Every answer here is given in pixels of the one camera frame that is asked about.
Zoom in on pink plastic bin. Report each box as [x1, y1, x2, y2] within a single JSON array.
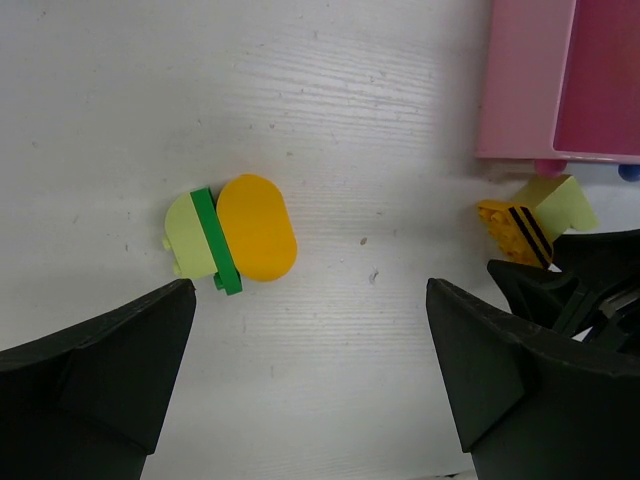
[[476, 1, 639, 176]]

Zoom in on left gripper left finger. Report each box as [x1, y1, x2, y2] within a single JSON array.
[[1, 280, 196, 479]]

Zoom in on small dark green lego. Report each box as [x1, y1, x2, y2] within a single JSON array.
[[190, 187, 243, 296]]

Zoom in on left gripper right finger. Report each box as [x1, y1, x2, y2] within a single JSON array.
[[426, 278, 639, 479]]

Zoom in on orange rounded lego brick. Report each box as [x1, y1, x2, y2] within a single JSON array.
[[216, 174, 298, 282]]

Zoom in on light yellow lego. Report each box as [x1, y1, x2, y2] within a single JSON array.
[[511, 175, 599, 241]]

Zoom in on orange striped lego brick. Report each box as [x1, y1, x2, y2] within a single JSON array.
[[476, 199, 554, 269]]

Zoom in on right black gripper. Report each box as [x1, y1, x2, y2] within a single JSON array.
[[487, 230, 639, 353]]

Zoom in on purple plastic bin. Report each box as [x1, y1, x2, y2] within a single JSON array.
[[618, 164, 640, 183]]

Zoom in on pale yellow lego brick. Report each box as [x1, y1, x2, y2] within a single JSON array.
[[163, 193, 218, 280]]

